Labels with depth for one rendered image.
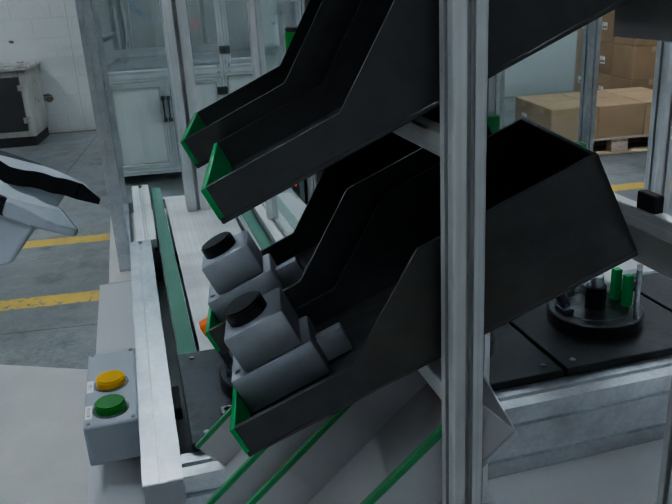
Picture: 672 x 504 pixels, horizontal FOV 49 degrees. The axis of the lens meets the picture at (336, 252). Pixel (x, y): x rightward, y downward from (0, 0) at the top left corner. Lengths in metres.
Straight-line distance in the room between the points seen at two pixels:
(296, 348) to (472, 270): 0.15
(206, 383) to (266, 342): 0.54
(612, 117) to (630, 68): 1.24
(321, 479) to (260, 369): 0.18
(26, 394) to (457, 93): 1.07
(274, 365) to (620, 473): 0.64
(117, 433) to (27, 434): 0.25
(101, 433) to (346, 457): 0.44
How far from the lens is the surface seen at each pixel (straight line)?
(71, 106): 9.09
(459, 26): 0.39
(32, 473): 1.15
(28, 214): 0.62
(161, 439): 0.98
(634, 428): 1.12
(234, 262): 0.64
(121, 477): 1.09
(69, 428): 1.23
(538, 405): 1.00
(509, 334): 1.14
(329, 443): 0.65
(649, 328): 1.19
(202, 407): 0.99
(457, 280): 0.43
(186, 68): 1.96
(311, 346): 0.52
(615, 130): 6.55
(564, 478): 1.04
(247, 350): 0.52
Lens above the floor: 1.48
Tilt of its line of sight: 20 degrees down
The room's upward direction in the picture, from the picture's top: 3 degrees counter-clockwise
